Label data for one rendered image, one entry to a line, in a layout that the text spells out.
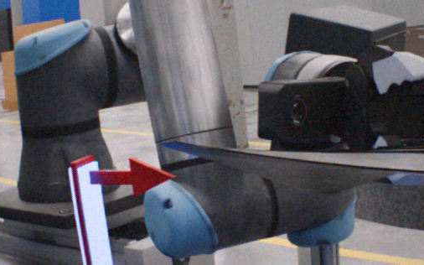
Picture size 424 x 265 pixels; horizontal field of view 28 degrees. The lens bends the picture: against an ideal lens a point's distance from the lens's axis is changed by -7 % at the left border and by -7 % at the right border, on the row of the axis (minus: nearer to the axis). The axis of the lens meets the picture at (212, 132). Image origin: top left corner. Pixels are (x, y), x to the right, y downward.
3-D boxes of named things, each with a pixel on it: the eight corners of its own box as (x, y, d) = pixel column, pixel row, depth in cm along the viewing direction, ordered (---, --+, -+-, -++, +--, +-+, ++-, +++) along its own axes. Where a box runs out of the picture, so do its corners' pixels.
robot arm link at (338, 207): (243, 248, 93) (233, 143, 91) (330, 224, 98) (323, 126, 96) (283, 262, 86) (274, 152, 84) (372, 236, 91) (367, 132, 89)
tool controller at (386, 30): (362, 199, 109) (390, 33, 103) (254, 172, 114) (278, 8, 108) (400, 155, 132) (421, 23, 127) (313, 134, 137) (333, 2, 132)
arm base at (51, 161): (-1, 197, 123) (-11, 129, 121) (70, 176, 134) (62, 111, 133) (65, 206, 113) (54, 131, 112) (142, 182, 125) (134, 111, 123)
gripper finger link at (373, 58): (405, 33, 65) (364, 59, 74) (389, 33, 65) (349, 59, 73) (414, 94, 65) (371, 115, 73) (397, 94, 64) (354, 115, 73)
